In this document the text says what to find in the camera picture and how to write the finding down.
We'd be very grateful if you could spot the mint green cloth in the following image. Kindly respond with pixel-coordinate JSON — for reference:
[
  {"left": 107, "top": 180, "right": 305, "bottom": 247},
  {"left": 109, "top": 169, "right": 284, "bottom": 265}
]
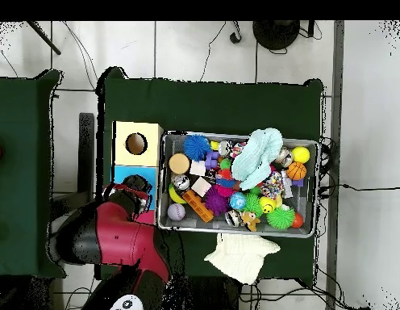
[{"left": 231, "top": 128, "right": 284, "bottom": 191}]

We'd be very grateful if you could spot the blue spiky ball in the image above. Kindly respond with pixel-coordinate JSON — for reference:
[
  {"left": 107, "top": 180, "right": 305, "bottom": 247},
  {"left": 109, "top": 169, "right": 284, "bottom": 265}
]
[{"left": 182, "top": 134, "right": 211, "bottom": 161}]

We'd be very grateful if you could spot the orange toy basketball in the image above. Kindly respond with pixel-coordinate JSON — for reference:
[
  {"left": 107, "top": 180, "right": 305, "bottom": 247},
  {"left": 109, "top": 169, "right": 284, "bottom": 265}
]
[{"left": 285, "top": 161, "right": 308, "bottom": 181}]

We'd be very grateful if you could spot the clear mesh bin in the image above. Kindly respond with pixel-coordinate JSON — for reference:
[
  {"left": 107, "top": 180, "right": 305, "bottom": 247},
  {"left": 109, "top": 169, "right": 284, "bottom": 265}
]
[{"left": 156, "top": 130, "right": 320, "bottom": 239}]

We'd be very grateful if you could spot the white toy baseball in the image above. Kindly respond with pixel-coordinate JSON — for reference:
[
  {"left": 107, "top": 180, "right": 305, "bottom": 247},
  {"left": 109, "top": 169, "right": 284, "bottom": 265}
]
[{"left": 167, "top": 203, "right": 187, "bottom": 222}]

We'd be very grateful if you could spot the wooden box with three holes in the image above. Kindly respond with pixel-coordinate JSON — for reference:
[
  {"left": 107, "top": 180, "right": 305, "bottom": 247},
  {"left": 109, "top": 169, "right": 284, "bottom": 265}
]
[{"left": 107, "top": 120, "right": 165, "bottom": 226}]

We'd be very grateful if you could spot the wooden cube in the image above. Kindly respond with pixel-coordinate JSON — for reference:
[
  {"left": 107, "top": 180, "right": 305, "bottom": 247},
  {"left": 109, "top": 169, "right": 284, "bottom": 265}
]
[{"left": 190, "top": 176, "right": 213, "bottom": 197}]

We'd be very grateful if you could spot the black cable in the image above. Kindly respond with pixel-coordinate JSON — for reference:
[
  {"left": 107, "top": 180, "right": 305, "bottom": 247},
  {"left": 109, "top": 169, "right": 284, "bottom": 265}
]
[{"left": 319, "top": 182, "right": 400, "bottom": 192}]

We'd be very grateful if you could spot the dark green table cloth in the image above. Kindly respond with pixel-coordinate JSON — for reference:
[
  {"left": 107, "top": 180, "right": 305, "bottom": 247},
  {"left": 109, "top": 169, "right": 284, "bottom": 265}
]
[
  {"left": 95, "top": 66, "right": 324, "bottom": 281},
  {"left": 0, "top": 69, "right": 67, "bottom": 279}
]

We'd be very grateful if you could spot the black upright panel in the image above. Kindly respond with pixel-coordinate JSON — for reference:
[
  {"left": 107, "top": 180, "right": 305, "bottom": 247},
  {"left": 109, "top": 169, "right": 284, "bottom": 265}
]
[{"left": 77, "top": 112, "right": 95, "bottom": 195}]

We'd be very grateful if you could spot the green spiky ball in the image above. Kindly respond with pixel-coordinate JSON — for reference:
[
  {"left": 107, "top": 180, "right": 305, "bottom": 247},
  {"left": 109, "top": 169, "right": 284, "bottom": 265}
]
[{"left": 266, "top": 206, "right": 296, "bottom": 230}]

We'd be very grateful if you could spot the brown teddy bear toy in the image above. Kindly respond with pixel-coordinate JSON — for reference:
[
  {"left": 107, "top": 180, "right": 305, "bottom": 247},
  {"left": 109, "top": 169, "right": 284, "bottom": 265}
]
[{"left": 240, "top": 210, "right": 261, "bottom": 233}]

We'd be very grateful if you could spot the black round stand base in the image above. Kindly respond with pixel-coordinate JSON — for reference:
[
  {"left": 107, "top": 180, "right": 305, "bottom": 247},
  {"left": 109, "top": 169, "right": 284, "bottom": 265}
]
[{"left": 252, "top": 20, "right": 301, "bottom": 51}]

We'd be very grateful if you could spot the yellow ball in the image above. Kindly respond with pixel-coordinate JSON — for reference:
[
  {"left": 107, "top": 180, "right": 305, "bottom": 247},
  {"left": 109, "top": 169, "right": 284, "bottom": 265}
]
[{"left": 290, "top": 145, "right": 311, "bottom": 164}]

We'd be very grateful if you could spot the toy hamburger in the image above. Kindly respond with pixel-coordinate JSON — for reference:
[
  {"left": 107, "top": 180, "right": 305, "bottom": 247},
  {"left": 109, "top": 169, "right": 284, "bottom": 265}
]
[{"left": 168, "top": 153, "right": 191, "bottom": 176}]

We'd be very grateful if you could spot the cream knitted cloth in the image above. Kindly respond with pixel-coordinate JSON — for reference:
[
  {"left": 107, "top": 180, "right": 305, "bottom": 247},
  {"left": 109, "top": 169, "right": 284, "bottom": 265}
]
[{"left": 203, "top": 232, "right": 281, "bottom": 286}]

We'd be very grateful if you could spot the thin black rod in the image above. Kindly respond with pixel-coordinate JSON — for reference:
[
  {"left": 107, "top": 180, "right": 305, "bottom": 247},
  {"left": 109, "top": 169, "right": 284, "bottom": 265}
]
[{"left": 26, "top": 20, "right": 62, "bottom": 56}]

